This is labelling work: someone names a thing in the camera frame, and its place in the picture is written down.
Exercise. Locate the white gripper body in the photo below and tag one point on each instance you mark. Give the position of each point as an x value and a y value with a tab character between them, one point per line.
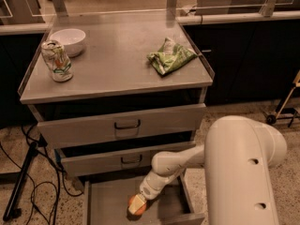
147	190

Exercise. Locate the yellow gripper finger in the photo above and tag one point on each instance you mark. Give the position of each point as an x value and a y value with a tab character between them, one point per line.
136	204

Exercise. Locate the orange fruit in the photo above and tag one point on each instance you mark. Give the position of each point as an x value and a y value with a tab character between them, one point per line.
140	210

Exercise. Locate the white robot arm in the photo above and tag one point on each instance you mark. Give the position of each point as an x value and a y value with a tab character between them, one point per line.
237	155

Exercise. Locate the grey bottom drawer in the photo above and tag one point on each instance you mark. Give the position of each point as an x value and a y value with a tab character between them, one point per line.
107	195

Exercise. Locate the grey drawer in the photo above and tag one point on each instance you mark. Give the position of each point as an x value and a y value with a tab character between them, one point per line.
118	160
107	195
121	126

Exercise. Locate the grey middle drawer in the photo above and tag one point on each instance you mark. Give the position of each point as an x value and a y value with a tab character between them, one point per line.
118	160

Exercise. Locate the grey top drawer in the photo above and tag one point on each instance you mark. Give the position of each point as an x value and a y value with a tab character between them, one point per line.
121	126

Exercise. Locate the grey metal drawer cabinet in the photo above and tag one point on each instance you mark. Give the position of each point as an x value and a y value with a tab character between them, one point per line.
113	75

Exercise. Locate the black stand leg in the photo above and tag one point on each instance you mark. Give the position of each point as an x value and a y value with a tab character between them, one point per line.
16	192

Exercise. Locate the green crumpled chip bag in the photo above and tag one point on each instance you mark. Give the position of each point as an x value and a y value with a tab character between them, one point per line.
170	57

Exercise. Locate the yellow hand cart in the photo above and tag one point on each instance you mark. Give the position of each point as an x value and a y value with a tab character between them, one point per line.
282	112

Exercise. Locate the crushed soda can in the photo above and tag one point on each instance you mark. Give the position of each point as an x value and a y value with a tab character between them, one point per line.
56	60

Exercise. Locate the white ceramic bowl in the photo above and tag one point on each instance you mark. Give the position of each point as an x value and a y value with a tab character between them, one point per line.
72	39

